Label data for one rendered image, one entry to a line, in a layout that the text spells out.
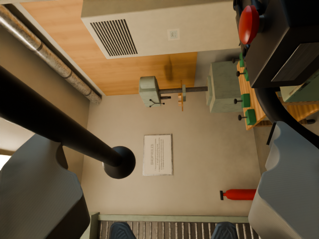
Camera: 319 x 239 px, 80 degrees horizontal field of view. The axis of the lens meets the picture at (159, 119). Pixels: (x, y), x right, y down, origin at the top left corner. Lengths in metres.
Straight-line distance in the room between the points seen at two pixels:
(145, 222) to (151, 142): 1.14
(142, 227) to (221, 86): 2.18
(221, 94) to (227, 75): 0.25
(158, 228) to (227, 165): 1.32
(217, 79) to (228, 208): 1.78
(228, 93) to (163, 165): 1.46
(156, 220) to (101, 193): 0.93
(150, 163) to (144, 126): 0.61
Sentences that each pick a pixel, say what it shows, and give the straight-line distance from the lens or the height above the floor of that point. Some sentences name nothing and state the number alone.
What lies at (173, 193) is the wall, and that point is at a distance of 3.02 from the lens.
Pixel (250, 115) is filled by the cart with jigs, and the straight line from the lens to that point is 1.60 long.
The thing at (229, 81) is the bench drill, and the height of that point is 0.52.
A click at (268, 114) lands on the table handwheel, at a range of 0.35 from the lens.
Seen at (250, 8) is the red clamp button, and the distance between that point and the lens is 0.19.
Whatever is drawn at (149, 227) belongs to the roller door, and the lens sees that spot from 3.08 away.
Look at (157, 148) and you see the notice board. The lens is 3.05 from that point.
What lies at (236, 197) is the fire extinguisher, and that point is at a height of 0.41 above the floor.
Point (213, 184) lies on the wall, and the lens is 3.03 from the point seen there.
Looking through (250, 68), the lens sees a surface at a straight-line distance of 0.22.
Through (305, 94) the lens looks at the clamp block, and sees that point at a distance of 0.26.
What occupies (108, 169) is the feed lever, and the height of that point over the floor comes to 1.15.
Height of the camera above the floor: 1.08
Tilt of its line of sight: 7 degrees up
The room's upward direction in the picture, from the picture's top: 93 degrees counter-clockwise
